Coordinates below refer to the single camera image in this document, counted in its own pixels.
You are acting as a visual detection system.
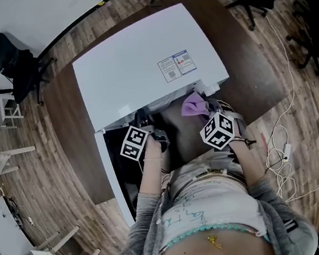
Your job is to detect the person's left hand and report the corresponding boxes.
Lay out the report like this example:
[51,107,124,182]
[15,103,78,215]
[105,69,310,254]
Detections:
[141,136,164,162]

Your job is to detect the white printed shirt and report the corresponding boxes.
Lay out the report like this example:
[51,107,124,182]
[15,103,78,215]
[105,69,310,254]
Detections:
[153,166,267,251]

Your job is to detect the turquoise bead necklace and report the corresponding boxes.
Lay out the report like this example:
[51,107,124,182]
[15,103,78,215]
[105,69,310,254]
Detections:
[157,218,262,254]

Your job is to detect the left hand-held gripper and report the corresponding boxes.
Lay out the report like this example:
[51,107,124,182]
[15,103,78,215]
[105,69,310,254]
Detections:
[115,107,172,162]

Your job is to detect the person's legs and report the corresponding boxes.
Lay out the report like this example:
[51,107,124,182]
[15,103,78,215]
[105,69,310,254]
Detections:
[166,148,244,187]

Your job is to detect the long white cable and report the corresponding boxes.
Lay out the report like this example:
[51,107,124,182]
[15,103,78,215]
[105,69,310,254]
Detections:
[249,13,304,155]

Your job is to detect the purple cloth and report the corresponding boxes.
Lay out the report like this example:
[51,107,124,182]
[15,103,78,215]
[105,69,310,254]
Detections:
[179,91,211,120]

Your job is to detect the gold pendant necklace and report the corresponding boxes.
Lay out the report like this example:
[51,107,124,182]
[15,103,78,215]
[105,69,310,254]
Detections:
[204,232,239,255]

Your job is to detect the thin gold bangle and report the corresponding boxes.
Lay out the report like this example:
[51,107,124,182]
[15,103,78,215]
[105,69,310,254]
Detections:
[228,134,257,148]

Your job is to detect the grey knitted cardigan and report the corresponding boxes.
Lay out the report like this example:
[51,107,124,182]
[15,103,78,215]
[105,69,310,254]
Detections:
[96,170,319,255]

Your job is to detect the person's left forearm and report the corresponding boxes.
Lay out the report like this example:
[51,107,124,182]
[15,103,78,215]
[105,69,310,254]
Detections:
[133,157,169,199]

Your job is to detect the white microwave door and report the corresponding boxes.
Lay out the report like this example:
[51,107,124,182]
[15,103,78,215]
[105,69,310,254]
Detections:
[93,127,138,229]

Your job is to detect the black white strap buckle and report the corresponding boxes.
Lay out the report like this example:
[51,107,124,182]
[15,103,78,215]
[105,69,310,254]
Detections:
[283,218,301,236]

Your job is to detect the white microwave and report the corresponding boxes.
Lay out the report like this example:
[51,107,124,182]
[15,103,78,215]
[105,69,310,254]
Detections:
[66,0,247,231]

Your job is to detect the dark wooden table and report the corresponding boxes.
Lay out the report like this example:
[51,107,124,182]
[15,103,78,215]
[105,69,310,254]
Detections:
[31,0,300,211]

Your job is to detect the white power strip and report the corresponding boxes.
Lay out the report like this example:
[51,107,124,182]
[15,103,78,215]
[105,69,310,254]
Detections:
[282,142,295,163]

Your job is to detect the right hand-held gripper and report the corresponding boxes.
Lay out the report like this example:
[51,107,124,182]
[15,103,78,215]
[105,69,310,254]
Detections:
[195,92,249,152]

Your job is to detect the white stool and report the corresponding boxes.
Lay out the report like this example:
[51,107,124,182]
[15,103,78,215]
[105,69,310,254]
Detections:
[0,94,27,132]

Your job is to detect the thin beaded wrist bracelet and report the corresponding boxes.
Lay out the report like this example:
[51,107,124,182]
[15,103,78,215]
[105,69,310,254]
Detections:
[143,155,164,164]

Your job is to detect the black office chair with jacket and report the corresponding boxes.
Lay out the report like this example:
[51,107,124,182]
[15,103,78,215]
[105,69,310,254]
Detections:
[0,26,64,111]

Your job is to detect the person's right forearm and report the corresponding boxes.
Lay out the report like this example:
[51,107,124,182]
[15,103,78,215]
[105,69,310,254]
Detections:
[229,137,267,190]

